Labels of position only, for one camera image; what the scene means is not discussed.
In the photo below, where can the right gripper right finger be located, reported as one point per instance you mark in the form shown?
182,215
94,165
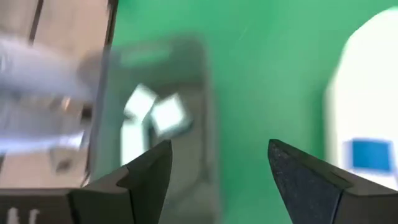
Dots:
308,193

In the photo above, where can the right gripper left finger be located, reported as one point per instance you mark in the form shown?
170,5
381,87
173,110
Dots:
143,186

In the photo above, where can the light cyan rectangular block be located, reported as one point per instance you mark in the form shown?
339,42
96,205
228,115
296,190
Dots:
132,143

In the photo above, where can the black table frame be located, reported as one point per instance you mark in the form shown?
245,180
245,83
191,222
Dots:
109,25

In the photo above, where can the solid white bin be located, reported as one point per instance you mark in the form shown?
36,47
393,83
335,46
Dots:
367,93

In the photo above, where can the dark grey bin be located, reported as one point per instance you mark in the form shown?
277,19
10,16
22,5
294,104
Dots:
192,155

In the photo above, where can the green table mat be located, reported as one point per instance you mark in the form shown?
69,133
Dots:
264,77

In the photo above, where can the blue rectangular block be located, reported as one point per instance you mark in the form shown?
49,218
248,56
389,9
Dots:
371,154

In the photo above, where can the light cyan cube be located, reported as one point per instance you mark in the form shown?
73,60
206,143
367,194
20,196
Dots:
140,101
170,115

